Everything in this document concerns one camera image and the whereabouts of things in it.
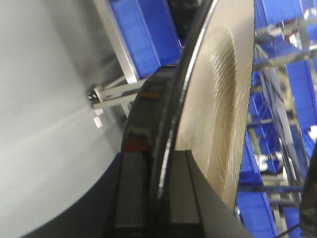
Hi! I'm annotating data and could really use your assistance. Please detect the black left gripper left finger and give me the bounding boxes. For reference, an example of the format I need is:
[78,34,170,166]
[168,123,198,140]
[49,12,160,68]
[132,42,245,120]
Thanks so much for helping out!
[113,152,148,238]

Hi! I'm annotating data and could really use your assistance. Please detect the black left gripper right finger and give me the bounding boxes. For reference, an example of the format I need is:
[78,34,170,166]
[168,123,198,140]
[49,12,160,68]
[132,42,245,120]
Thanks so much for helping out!
[168,150,252,238]

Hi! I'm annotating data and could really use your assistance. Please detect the beige plate black rim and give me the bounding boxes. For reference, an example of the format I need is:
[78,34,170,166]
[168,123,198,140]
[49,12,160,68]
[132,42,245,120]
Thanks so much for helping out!
[150,0,255,208]

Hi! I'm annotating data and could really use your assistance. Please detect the blue crates on shelf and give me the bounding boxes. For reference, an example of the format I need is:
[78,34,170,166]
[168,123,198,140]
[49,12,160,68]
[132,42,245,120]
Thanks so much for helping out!
[108,0,317,238]

